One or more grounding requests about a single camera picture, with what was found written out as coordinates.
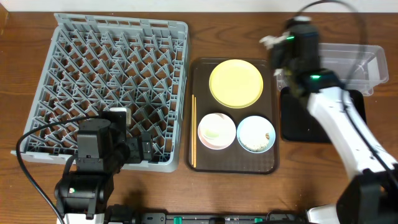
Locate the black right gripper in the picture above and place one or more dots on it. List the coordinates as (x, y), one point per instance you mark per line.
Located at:
(277, 50)

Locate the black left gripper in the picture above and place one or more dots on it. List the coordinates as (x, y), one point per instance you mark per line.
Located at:
(145, 146)

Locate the light blue bowl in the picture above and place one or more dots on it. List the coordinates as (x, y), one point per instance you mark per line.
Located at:
(256, 134)

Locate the pink white bowl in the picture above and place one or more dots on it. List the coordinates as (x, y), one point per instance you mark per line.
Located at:
(216, 131)

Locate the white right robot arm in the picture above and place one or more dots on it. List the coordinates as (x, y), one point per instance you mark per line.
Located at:
(371, 196)

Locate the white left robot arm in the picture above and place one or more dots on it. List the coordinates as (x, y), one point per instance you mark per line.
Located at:
(88, 177)

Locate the clear plastic waste bin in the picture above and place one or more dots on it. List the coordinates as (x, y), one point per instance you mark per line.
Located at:
(358, 67)

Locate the black waste tray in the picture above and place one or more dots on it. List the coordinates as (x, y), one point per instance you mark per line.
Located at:
(298, 121)

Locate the yellow round plate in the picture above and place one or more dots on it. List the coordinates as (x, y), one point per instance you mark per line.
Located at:
(236, 83)

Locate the wooden chopstick left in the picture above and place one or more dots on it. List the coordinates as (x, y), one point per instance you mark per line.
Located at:
(192, 130)

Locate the wooden chopstick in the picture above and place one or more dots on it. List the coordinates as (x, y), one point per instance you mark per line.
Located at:
(192, 130)

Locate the wooden chopstick right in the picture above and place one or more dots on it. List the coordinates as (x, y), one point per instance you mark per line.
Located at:
(194, 132)

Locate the dark brown serving tray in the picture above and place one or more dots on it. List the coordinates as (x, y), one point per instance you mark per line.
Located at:
(234, 158)

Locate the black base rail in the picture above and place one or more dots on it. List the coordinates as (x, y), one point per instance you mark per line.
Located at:
(202, 217)

